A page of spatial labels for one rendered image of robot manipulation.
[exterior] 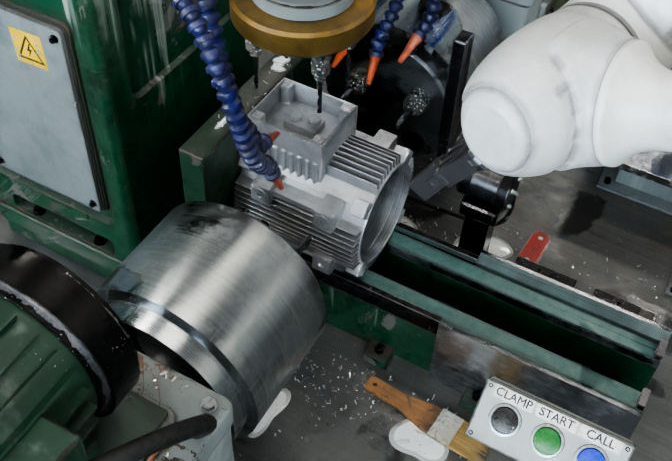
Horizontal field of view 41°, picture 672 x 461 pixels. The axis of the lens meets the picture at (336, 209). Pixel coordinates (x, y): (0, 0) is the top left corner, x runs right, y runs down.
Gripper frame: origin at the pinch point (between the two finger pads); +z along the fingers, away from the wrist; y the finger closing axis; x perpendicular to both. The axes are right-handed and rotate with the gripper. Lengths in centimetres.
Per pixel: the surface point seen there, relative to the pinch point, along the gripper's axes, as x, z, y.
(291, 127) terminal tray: -17.1, 16.8, -4.6
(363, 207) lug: -2.9, 12.5, 0.8
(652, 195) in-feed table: 39, 20, -53
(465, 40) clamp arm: -7.8, -3.5, -18.7
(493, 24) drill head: -4.2, 9.8, -42.9
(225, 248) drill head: -13.3, 9.7, 21.3
